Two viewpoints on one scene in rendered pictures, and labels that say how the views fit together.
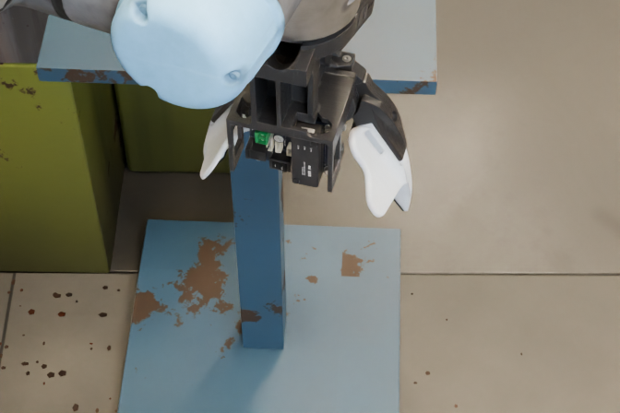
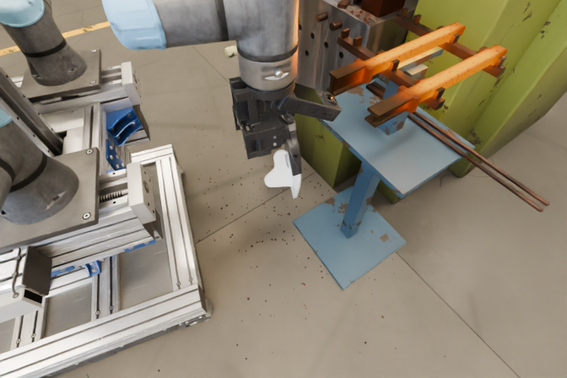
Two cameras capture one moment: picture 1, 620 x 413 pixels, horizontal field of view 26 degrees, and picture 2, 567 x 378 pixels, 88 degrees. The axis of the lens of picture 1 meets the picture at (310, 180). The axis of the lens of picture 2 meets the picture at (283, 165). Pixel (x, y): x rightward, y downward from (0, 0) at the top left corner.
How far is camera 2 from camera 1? 0.61 m
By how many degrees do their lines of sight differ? 33
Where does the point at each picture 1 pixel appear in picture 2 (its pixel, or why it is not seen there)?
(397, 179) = (289, 181)
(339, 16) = (260, 80)
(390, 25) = (410, 169)
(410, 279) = (396, 256)
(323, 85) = (270, 120)
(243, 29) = (121, 4)
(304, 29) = (245, 76)
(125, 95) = not seen: hidden behind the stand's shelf
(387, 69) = (392, 179)
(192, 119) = not seen: hidden behind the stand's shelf
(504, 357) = (398, 297)
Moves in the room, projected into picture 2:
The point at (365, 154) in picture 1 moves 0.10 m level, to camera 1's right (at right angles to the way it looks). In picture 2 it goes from (278, 161) to (320, 206)
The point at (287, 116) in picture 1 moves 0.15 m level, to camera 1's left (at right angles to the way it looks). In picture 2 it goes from (244, 117) to (198, 69)
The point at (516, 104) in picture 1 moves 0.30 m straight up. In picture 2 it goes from (477, 245) to (515, 214)
